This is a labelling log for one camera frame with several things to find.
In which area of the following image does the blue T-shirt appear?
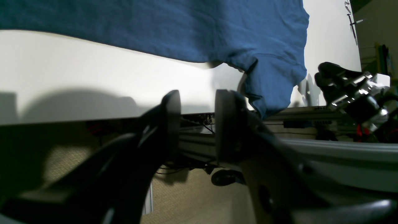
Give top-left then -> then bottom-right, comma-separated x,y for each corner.
0,0 -> 309,119

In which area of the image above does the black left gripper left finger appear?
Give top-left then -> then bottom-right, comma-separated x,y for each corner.
1,90 -> 181,224

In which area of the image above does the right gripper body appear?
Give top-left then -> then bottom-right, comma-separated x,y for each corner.
315,62 -> 389,125

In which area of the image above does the aluminium frame rail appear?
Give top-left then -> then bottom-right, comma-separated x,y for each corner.
178,133 -> 398,193

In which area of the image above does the black shoe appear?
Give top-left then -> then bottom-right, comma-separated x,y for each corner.
211,169 -> 246,187

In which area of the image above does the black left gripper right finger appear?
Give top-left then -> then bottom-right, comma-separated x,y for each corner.
215,90 -> 397,224

